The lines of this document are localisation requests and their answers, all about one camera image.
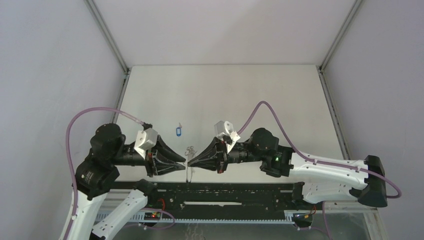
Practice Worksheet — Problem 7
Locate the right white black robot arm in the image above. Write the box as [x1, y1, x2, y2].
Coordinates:
[187, 128, 388, 209]

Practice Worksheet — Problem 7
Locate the left aluminium frame post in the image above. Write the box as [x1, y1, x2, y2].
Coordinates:
[84, 0, 130, 75]

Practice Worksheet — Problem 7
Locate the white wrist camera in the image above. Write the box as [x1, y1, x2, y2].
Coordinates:
[133, 128, 159, 160]
[214, 120, 241, 153]

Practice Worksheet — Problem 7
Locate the grey cable duct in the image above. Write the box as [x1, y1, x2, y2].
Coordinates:
[86, 211, 296, 225]

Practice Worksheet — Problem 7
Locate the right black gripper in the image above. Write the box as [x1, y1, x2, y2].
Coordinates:
[188, 136, 264, 174]

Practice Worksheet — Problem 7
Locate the aluminium frame post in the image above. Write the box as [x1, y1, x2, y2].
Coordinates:
[318, 0, 364, 72]
[84, 0, 130, 75]

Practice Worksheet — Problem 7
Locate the right aluminium frame post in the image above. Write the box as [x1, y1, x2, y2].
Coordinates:
[318, 0, 364, 72]

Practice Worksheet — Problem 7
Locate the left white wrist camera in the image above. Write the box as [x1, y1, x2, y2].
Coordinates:
[133, 128, 159, 160]

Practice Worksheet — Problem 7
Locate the key with blue tag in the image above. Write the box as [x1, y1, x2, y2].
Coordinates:
[175, 123, 182, 137]

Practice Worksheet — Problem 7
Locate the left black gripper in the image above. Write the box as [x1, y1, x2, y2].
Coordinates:
[112, 132, 187, 176]

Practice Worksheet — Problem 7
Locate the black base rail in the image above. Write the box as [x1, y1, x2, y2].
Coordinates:
[127, 180, 326, 220]

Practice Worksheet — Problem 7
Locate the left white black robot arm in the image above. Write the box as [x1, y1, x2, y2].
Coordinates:
[59, 123, 185, 240]

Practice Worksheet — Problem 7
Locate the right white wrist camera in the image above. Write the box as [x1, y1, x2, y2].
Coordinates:
[214, 120, 241, 153]

